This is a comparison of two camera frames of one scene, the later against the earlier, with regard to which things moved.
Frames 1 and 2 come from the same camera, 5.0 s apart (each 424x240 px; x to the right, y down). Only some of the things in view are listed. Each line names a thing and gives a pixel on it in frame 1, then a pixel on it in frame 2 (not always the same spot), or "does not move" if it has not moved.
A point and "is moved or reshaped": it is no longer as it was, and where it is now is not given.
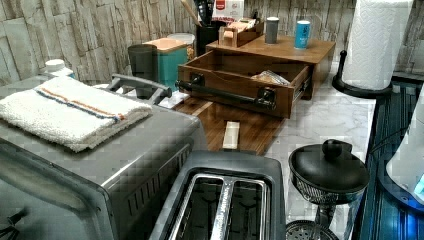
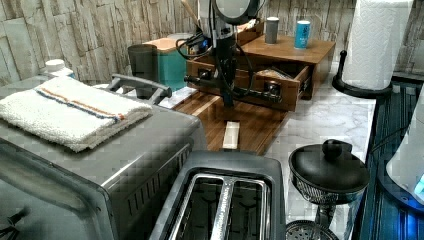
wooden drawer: (247, 82) is moved or reshaped
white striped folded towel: (69, 113) does not move
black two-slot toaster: (226, 195) does not move
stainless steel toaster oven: (111, 190) does not move
